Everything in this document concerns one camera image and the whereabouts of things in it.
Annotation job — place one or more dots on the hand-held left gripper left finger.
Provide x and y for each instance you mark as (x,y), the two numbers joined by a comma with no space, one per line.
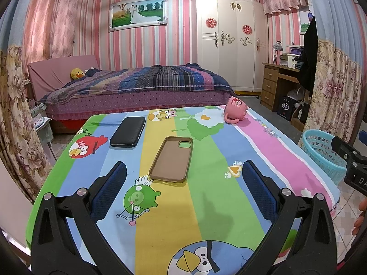
(113,189)

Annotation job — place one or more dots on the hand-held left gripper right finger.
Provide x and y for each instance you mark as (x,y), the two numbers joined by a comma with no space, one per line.
(258,189)

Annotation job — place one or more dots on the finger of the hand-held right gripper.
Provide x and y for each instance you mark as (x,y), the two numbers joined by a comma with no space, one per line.
(363,136)
(344,149)

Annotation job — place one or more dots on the light blue plastic basket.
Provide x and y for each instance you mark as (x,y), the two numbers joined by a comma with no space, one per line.
(318,151)

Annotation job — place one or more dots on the person's right hand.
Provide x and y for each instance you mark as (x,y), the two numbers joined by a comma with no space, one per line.
(361,216)

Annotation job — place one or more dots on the blue floral curtain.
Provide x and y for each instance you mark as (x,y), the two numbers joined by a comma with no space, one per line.
(17,114)
(335,91)

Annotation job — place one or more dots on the brown cardboard box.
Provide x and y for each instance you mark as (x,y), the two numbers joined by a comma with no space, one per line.
(299,117)

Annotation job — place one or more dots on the black zip case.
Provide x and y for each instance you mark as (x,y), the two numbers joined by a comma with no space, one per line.
(127,131)

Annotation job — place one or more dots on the cartoon printed tablecloth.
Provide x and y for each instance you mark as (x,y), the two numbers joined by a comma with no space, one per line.
(200,206)

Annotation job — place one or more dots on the brown phone case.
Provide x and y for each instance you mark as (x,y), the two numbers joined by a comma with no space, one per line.
(172,160)

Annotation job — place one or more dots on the black bag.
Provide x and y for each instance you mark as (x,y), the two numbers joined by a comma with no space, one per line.
(285,107)

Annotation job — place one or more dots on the white small appliance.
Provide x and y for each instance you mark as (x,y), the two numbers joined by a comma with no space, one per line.
(295,94)

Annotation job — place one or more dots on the pink cartoon mug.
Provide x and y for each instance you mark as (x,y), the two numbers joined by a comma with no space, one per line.
(236,108)

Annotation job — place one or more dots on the pink bed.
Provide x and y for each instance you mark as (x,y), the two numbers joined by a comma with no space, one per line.
(143,106)

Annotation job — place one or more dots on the black hanging coat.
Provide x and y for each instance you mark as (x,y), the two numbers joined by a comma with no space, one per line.
(308,60)

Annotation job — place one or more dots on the white chair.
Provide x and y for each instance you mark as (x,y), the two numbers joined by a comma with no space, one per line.
(43,126)

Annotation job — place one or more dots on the wooden desk with drawers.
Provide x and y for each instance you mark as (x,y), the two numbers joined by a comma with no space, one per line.
(269,83)

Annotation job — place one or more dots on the white box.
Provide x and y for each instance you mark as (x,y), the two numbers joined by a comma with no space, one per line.
(288,60)

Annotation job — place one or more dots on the purple bag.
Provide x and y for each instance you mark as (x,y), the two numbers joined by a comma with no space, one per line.
(295,50)

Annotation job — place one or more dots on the striped patchwork quilt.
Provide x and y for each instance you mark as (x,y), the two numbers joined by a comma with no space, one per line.
(157,81)

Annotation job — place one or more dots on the yellow duck plush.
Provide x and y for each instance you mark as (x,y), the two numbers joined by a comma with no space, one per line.
(76,74)

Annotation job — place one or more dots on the desk lamp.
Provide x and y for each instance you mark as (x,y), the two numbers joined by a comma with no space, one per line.
(277,47)

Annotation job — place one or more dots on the white wardrobe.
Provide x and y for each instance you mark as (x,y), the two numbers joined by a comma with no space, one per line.
(232,60)

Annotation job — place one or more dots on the framed wedding picture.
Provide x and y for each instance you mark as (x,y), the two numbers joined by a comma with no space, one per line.
(137,13)

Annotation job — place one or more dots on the long pink curtain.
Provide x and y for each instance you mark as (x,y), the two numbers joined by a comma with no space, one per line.
(51,20)

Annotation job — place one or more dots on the small wall photo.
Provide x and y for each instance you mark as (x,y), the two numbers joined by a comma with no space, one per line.
(304,21)

